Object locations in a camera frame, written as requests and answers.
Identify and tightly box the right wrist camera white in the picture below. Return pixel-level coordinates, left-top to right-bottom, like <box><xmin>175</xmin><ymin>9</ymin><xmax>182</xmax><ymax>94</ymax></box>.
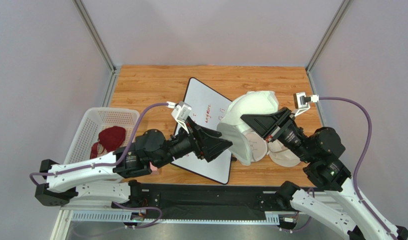
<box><xmin>292</xmin><ymin>92</ymin><xmax>311</xmax><ymax>117</ymax></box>

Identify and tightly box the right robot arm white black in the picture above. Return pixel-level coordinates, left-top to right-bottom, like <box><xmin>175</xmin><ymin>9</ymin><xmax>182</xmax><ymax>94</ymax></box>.
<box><xmin>241</xmin><ymin>107</ymin><xmax>408</xmax><ymax>240</ymax></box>

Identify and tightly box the whiteboard with red writing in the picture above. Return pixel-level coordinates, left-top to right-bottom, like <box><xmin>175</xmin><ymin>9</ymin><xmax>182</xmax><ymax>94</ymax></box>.
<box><xmin>171</xmin><ymin>77</ymin><xmax>232</xmax><ymax>185</ymax></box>

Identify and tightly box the aluminium frame rail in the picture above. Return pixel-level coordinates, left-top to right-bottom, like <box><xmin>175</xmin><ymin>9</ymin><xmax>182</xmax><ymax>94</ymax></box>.
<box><xmin>50</xmin><ymin>205</ymin><xmax>281</xmax><ymax>240</ymax></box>

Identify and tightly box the white mesh laundry bag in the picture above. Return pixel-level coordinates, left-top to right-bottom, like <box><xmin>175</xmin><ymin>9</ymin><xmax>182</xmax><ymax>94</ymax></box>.
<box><xmin>245</xmin><ymin>132</ymin><xmax>301</xmax><ymax>168</ymax></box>

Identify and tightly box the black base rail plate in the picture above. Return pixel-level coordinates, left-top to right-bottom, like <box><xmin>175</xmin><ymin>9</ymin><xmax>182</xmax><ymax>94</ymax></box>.
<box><xmin>124</xmin><ymin>182</ymin><xmax>293</xmax><ymax>212</ymax></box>

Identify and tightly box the white plastic basket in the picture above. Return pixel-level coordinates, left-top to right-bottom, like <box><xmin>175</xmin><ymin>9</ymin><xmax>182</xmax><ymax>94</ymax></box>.
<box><xmin>63</xmin><ymin>107</ymin><xmax>140</xmax><ymax>164</ymax></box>

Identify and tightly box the white bra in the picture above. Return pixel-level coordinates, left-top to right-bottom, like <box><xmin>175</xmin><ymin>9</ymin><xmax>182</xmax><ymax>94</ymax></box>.
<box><xmin>216</xmin><ymin>90</ymin><xmax>279</xmax><ymax>166</ymax></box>

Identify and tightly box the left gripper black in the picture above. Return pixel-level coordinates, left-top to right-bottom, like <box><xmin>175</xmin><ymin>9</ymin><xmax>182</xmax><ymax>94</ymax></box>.
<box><xmin>154</xmin><ymin>116</ymin><xmax>233</xmax><ymax>169</ymax></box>

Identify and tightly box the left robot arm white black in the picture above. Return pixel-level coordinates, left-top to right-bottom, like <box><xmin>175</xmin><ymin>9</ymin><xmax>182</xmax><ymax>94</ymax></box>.
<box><xmin>34</xmin><ymin>117</ymin><xmax>232</xmax><ymax>208</ymax></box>

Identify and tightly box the pink eraser block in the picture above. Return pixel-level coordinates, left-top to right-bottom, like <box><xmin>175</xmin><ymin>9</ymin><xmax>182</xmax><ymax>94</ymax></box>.
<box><xmin>150</xmin><ymin>165</ymin><xmax>160</xmax><ymax>175</ymax></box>

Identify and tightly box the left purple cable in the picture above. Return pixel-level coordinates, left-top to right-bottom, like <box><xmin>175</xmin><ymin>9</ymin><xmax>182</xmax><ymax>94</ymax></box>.
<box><xmin>29</xmin><ymin>102</ymin><xmax>176</xmax><ymax>186</ymax></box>

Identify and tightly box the dark red bra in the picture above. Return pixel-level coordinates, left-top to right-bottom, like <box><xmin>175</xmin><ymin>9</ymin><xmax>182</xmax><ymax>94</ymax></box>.
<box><xmin>90</xmin><ymin>126</ymin><xmax>126</xmax><ymax>159</ymax></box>

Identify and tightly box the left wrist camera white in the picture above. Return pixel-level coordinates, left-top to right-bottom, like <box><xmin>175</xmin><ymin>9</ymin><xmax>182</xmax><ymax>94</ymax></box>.
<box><xmin>171</xmin><ymin>101</ymin><xmax>192</xmax><ymax>125</ymax></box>

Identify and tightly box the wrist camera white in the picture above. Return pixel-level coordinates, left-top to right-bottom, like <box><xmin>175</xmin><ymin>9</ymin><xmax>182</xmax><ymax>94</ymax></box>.
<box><xmin>292</xmin><ymin>92</ymin><xmax>311</xmax><ymax>117</ymax></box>
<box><xmin>171</xmin><ymin>101</ymin><xmax>192</xmax><ymax>125</ymax></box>

